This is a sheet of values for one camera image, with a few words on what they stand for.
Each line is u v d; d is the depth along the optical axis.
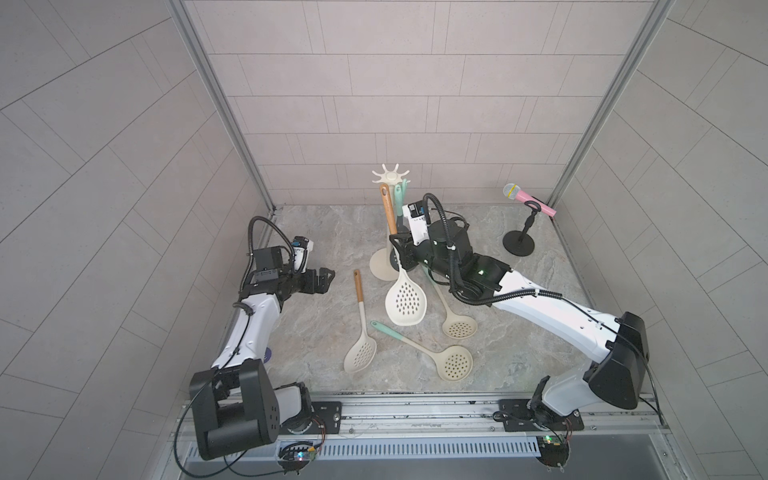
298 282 0.70
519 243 1.05
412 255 0.62
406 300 0.71
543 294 0.46
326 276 0.75
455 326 0.85
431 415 0.72
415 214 0.59
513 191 0.93
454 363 0.78
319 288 0.74
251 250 0.63
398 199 0.72
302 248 0.74
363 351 0.81
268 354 0.81
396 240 0.68
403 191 0.71
